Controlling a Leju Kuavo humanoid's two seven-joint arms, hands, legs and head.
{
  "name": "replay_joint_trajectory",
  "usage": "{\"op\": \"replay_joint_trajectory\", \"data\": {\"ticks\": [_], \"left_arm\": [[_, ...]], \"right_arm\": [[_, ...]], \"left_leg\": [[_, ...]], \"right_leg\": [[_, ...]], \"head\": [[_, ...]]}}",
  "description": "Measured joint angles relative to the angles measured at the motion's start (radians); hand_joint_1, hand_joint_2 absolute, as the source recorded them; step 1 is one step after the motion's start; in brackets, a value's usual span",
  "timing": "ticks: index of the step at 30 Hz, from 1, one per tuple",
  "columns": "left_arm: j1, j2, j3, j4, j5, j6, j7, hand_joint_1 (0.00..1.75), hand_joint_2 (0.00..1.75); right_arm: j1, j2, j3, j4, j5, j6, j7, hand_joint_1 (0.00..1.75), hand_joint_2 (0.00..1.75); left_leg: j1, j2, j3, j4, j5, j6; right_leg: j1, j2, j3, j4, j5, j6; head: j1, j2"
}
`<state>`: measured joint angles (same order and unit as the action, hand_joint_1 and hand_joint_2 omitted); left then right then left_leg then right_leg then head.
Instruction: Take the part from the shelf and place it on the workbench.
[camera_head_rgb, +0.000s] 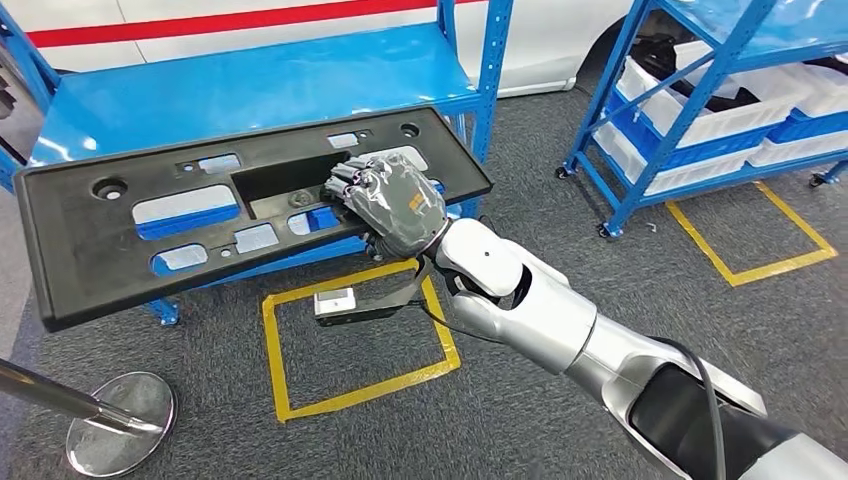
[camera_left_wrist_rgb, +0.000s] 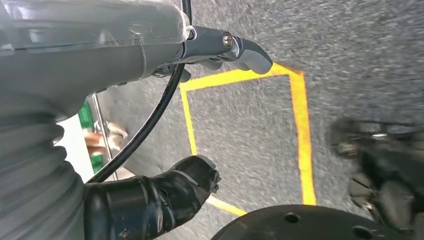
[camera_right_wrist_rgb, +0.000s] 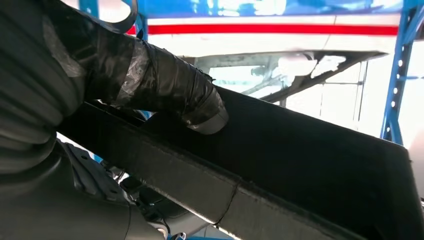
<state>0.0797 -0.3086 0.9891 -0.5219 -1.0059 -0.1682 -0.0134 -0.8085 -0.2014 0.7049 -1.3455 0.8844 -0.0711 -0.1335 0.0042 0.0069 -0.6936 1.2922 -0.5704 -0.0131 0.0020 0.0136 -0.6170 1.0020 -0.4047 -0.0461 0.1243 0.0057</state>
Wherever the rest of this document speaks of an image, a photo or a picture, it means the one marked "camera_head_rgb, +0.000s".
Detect black parts in bin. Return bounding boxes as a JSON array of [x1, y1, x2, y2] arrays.
[[629, 36, 763, 111]]

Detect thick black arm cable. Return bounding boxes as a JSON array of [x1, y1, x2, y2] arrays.
[[652, 337, 730, 480]]

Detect blue rack with bins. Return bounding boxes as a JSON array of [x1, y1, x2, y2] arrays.
[[555, 0, 848, 240]]

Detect red barrier belt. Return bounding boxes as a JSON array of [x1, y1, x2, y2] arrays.
[[26, 0, 485, 49]]

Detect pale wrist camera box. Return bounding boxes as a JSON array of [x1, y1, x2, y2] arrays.
[[313, 258, 432, 328]]

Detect blue steel shelf rack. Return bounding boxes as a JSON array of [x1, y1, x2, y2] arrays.
[[0, 0, 515, 326]]

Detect thin black camera cable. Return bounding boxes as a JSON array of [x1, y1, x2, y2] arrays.
[[417, 301, 505, 346]]

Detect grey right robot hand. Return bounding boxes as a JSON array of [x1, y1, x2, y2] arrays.
[[322, 153, 452, 261]]

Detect black plastic plate bracket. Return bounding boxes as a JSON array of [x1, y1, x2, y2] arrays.
[[13, 105, 495, 333]]

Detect white car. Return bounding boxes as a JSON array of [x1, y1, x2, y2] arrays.
[[0, 0, 637, 99]]

